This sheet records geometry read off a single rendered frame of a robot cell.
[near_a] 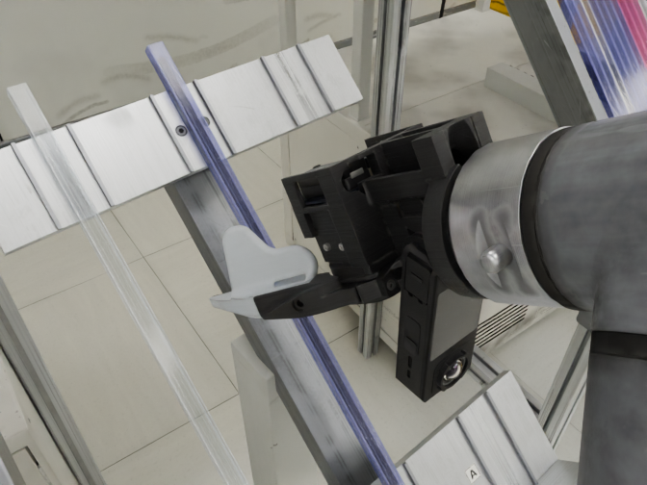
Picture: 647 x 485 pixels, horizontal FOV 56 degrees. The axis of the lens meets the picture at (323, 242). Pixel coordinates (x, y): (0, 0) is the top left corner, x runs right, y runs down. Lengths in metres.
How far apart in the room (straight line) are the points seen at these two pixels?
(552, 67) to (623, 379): 0.71
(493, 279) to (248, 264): 0.17
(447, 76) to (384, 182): 1.19
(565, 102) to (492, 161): 0.63
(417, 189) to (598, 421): 0.13
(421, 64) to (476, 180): 1.28
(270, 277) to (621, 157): 0.22
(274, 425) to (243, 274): 0.28
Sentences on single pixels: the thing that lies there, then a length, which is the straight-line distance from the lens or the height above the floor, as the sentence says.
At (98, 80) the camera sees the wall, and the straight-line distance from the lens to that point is 2.46.
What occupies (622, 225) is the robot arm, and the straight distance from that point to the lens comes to 0.21.
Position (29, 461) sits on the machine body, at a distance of 0.88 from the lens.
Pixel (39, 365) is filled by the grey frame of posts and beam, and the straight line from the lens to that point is 1.05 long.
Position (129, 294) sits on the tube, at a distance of 0.46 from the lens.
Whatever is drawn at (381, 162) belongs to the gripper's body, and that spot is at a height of 1.09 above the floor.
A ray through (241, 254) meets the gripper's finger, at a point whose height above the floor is 1.02.
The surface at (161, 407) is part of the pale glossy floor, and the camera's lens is 1.56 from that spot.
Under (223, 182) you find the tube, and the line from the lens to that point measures 0.50.
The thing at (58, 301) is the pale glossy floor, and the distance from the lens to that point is 1.88.
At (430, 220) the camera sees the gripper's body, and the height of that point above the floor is 1.10.
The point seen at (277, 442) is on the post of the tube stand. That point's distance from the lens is 0.66.
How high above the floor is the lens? 1.27
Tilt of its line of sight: 42 degrees down
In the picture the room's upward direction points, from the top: straight up
